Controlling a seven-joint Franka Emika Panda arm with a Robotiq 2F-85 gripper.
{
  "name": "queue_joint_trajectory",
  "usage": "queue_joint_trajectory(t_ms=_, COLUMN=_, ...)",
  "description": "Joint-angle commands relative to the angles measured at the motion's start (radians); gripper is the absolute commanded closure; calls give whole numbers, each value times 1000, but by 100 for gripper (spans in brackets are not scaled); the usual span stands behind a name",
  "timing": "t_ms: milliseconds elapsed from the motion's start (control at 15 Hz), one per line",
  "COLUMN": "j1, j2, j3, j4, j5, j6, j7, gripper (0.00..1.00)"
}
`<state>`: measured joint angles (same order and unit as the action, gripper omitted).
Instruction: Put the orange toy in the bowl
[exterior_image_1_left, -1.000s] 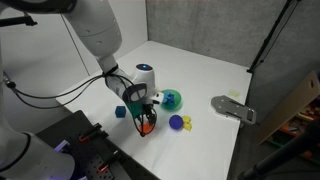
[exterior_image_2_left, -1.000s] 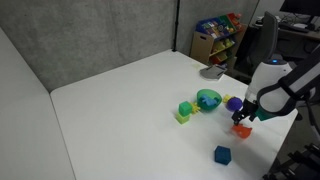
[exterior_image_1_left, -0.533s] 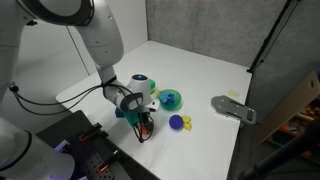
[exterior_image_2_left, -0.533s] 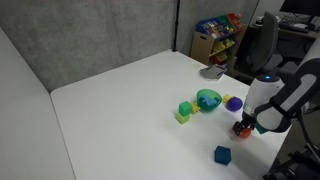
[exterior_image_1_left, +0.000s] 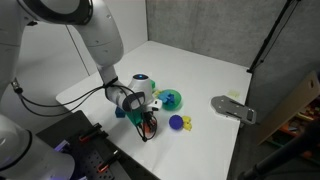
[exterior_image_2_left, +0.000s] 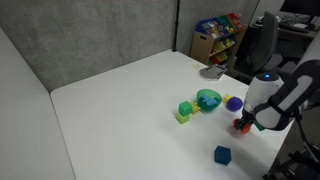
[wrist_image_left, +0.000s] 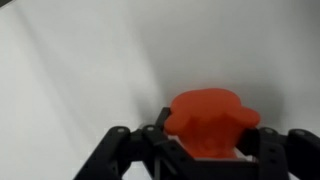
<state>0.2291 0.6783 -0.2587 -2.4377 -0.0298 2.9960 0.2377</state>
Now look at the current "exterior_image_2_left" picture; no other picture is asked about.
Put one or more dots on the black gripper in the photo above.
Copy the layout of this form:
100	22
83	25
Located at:
247	117

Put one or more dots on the orange toy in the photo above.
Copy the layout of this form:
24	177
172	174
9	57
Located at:
245	129

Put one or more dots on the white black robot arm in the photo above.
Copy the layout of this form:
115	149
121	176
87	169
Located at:
286	100

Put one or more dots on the small yellow toy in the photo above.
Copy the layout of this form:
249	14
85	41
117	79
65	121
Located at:
227	98

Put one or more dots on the green plastic bowl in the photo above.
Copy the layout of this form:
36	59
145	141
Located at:
213	106

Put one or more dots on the blue toy figure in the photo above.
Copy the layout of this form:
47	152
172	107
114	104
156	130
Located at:
208	101

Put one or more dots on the yellow spiky toy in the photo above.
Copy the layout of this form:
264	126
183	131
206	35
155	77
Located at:
195	108

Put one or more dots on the wooden toy shelf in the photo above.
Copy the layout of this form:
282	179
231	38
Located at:
201	45

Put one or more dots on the purple fuzzy ball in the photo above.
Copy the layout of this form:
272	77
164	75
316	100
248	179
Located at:
234	104

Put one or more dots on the blue foam cube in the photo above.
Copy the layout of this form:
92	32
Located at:
222	155

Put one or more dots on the dark green cube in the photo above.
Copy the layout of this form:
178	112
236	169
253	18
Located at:
185	108

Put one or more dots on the grey flat object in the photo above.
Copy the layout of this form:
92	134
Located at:
211	73

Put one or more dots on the light green cube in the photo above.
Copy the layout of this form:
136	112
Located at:
182	118

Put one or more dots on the black stand base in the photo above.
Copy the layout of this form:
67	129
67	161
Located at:
300	163

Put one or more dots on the pale yellow sticky note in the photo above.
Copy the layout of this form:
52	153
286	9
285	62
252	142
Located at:
196	66

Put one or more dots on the yellow storage bin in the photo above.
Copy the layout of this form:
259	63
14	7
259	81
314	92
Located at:
221	46

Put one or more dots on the grey office chair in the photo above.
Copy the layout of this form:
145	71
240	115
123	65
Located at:
263	43

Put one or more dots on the blue storage bin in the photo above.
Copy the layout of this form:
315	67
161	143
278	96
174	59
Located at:
206	28

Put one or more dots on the green storage bin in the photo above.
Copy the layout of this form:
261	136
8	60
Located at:
226	22

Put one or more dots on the office desk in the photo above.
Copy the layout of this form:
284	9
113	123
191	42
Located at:
296	35

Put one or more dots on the red storage bin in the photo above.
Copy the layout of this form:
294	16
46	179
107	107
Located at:
235	20

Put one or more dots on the black vertical pole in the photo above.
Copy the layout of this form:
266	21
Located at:
175	25

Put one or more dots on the black computer monitor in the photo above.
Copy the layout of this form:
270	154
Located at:
301	6

